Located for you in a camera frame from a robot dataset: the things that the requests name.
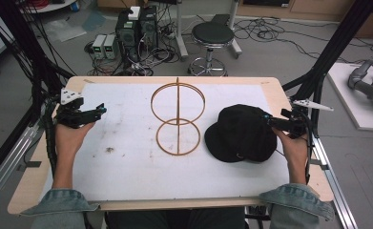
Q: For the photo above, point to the person's left hand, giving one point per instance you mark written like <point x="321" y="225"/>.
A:
<point x="69" y="140"/>

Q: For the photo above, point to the black frame strut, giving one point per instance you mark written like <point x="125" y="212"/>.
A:
<point x="25" y="47"/>
<point x="336" y="44"/>

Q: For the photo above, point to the person's right hand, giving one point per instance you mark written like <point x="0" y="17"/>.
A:
<point x="294" y="149"/>

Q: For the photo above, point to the white table mat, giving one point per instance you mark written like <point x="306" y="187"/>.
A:
<point x="136" y="171"/>

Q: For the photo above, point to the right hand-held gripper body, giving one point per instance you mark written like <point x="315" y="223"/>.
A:
<point x="297" y="122"/>

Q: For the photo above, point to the aluminium rail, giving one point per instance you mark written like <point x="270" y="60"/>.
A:
<point x="333" y="187"/>
<point x="9" y="162"/>

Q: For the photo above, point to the grey bench power supply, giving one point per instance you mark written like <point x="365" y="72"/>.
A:
<point x="111" y="47"/>
<point x="99" y="46"/>

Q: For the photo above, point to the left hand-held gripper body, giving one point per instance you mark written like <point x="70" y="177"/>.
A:
<point x="69" y="115"/>

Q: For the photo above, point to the white desk leg frame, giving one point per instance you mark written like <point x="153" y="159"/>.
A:
<point x="182" y="35"/>

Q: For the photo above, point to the black round stool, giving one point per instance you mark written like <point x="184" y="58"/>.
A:
<point x="212" y="35"/>

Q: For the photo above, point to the white platform board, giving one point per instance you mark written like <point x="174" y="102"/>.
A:
<point x="356" y="111"/>

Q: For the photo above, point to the white box on tower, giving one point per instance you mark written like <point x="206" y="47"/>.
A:
<point x="134" y="12"/>

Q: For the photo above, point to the black bucket hat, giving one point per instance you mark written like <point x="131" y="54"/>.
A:
<point x="241" y="135"/>

